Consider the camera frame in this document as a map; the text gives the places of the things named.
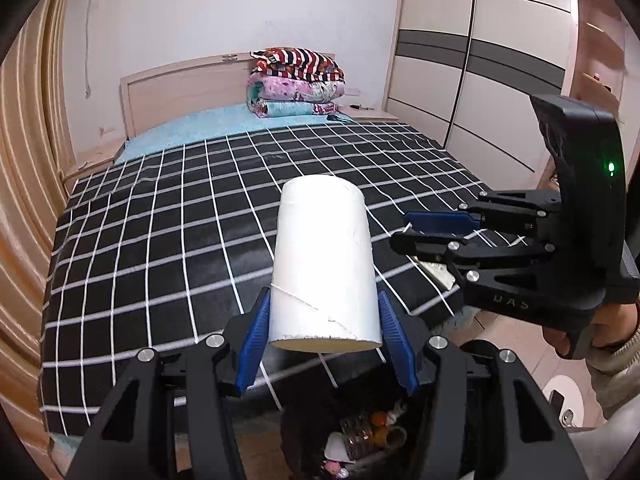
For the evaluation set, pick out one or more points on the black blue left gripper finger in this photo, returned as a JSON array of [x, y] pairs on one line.
[[168, 416], [478, 411]]

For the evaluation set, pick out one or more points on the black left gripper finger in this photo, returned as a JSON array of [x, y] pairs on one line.
[[450, 254]]

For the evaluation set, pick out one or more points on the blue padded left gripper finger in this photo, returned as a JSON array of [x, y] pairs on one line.
[[460, 219]]

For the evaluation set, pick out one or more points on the white paper cup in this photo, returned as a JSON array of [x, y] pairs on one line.
[[323, 295]]

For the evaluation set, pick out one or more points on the beige sleeve forearm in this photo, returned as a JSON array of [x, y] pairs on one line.
[[615, 374]]

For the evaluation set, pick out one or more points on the black trash bin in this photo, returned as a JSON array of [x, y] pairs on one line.
[[404, 419]]

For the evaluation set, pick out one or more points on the person's right hand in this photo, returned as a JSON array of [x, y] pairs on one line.
[[614, 325]]

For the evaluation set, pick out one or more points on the white slipper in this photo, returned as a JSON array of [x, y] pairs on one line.
[[565, 398]]

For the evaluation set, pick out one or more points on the brown cardboard tube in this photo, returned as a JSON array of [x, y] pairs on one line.
[[390, 438]]

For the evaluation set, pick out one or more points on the clear plastic bottle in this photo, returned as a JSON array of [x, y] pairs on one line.
[[358, 435]]

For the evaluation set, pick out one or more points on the beige right nightstand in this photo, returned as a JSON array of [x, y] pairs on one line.
[[367, 114]]

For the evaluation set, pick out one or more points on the beige nightstand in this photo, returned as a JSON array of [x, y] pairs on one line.
[[94, 160], [367, 114]]

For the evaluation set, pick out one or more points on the beige grey sliding wardrobe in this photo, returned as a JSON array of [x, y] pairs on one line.
[[463, 72]]

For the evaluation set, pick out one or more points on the black white grid bedspread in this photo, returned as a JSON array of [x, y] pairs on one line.
[[162, 250]]

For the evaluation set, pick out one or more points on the pink folded quilt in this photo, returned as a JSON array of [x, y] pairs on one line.
[[276, 97]]

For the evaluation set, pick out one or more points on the striped red folded blanket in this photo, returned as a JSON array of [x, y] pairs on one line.
[[298, 64]]

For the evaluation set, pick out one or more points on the beige left nightstand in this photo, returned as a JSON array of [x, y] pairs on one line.
[[94, 160]]

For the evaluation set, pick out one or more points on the light blue bed sheet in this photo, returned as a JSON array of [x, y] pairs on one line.
[[207, 125]]

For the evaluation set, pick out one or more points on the beige wooden headboard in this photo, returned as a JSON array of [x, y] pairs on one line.
[[152, 97]]

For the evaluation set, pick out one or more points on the striped beige curtain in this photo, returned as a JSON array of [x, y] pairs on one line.
[[35, 151]]

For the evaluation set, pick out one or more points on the wooden wall shelf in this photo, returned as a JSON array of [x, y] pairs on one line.
[[600, 66]]

